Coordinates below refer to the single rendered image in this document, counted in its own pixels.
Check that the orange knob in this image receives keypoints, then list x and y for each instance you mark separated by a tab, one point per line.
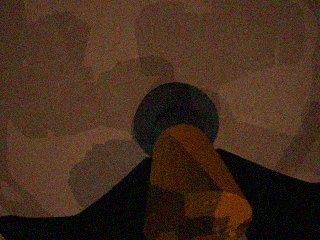
191	193

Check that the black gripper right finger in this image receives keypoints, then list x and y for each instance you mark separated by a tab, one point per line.
283	207

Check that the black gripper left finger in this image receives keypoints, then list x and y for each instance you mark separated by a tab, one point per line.
118	215

